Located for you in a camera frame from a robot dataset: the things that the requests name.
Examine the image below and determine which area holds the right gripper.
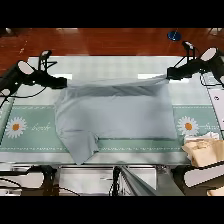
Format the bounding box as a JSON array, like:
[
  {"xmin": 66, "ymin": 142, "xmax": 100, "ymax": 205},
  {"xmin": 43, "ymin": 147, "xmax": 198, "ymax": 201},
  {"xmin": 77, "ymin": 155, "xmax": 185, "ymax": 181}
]
[{"xmin": 166, "ymin": 65, "xmax": 194, "ymax": 81}]

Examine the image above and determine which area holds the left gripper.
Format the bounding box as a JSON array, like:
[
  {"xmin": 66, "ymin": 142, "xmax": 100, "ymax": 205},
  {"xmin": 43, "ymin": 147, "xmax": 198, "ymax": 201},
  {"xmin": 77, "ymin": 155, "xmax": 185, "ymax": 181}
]
[{"xmin": 46, "ymin": 75, "xmax": 69, "ymax": 90}]

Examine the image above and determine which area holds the grey T-shirt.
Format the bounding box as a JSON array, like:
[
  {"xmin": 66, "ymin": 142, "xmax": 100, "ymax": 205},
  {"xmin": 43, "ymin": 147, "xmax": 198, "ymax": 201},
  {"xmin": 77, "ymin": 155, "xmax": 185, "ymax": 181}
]
[{"xmin": 53, "ymin": 74, "xmax": 179, "ymax": 166}]

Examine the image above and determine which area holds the blue round object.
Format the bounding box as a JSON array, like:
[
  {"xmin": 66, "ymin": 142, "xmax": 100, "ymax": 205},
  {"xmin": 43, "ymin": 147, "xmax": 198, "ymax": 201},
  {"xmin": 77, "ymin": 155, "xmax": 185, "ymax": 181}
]
[{"xmin": 167, "ymin": 30, "xmax": 181, "ymax": 42}]

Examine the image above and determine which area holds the white garment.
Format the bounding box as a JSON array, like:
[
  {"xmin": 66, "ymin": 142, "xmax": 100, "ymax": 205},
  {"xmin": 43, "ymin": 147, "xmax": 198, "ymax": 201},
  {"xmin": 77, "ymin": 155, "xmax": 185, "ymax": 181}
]
[{"xmin": 184, "ymin": 131, "xmax": 221, "ymax": 143}]

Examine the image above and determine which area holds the beige garment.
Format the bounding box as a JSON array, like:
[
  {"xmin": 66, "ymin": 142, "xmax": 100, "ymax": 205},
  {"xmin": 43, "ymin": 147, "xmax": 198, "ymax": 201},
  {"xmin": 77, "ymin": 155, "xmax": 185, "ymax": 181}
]
[{"xmin": 182, "ymin": 137, "xmax": 224, "ymax": 169}]

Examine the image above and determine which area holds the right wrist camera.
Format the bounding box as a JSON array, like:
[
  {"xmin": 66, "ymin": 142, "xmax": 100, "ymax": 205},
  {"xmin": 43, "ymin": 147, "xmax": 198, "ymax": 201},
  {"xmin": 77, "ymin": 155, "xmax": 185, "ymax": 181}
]
[{"xmin": 181, "ymin": 40, "xmax": 198, "ymax": 68}]

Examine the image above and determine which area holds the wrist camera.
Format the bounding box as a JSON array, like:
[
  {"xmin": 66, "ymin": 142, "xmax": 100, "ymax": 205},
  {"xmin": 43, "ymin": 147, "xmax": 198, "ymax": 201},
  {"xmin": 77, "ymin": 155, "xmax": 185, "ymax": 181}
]
[
  {"xmin": 181, "ymin": 40, "xmax": 198, "ymax": 68},
  {"xmin": 37, "ymin": 49, "xmax": 58, "ymax": 73}
]

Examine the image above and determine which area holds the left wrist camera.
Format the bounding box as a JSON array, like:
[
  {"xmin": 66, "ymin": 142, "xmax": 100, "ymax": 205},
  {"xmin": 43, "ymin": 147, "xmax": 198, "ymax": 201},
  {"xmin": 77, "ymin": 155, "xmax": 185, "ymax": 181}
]
[{"xmin": 37, "ymin": 49, "xmax": 58, "ymax": 73}]

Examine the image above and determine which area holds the black cable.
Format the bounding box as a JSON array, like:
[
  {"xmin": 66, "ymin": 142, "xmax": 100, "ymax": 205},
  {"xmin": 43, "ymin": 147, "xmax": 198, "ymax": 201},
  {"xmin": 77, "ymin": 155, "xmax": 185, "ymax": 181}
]
[
  {"xmin": 199, "ymin": 71, "xmax": 224, "ymax": 89},
  {"xmin": 0, "ymin": 86, "xmax": 48, "ymax": 108},
  {"xmin": 108, "ymin": 165, "xmax": 124, "ymax": 197}
]

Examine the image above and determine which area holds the silver frame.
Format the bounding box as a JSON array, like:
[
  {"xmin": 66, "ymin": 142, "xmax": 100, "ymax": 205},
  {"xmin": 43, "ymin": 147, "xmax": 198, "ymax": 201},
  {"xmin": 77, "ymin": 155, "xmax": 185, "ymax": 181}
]
[{"xmin": 0, "ymin": 161, "xmax": 188, "ymax": 197}]

